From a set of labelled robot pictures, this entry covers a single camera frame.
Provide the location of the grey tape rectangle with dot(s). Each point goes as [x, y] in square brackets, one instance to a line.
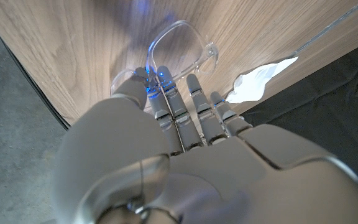
[331, 28]

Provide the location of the clear plastic safety glasses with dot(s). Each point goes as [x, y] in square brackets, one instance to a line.
[182, 43]

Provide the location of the white tissue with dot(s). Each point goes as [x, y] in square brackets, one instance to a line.
[253, 84]

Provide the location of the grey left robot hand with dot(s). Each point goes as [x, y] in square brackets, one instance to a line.
[197, 168]

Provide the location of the black backdrop curtain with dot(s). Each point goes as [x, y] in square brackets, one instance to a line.
[337, 93]

